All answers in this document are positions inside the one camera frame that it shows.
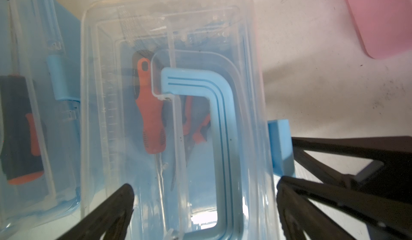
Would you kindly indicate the orange screwdriver far box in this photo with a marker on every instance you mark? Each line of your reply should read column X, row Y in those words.
column 151, row 109

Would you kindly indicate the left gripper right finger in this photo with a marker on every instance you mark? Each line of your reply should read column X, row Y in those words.
column 300, row 218

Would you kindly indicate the pink toolbox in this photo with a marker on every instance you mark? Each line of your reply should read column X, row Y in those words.
column 383, row 26

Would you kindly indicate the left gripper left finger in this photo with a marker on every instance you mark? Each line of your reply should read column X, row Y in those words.
column 109, row 221

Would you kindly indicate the blue toolbox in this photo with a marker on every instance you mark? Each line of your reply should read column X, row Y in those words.
column 49, row 54
column 203, row 48

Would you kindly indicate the orange black screwdriver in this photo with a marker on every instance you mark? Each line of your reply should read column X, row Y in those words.
column 20, row 152

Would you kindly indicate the orange handled pliers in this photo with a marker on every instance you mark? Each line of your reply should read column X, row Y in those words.
column 195, row 122

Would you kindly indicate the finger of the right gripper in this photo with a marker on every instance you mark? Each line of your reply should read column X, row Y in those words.
column 393, row 217
column 395, row 154

